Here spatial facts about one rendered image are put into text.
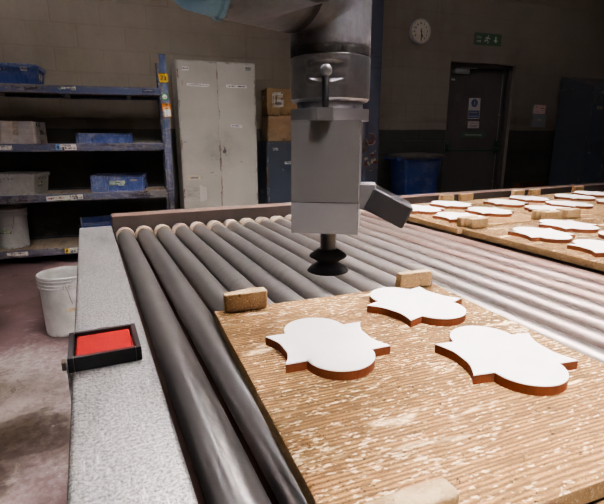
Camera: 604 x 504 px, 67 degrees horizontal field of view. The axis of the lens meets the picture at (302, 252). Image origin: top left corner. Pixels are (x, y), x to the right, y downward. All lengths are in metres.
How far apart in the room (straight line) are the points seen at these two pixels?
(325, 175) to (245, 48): 5.28
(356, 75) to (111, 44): 5.14
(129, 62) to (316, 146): 5.11
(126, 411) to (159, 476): 0.10
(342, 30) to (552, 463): 0.38
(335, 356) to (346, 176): 0.18
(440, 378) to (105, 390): 0.33
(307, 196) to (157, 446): 0.25
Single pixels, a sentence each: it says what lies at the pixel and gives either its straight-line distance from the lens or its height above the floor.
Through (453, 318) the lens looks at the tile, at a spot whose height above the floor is 0.95.
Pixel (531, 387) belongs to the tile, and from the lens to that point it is 0.48.
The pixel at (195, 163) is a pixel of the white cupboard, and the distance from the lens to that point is 4.95.
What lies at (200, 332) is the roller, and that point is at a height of 0.91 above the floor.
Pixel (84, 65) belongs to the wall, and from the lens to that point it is 5.51.
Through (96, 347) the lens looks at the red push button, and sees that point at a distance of 0.59.
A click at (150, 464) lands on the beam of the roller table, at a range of 0.41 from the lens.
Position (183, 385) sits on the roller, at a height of 0.92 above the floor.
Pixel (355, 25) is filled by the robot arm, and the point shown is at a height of 1.26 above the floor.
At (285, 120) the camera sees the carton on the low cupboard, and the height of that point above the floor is 1.34.
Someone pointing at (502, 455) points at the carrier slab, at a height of 0.94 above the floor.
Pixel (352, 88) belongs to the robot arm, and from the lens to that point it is 0.44.
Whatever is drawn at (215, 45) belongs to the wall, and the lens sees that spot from 5.62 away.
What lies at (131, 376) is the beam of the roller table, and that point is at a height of 0.92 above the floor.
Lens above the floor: 1.16
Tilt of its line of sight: 14 degrees down
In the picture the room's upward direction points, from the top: straight up
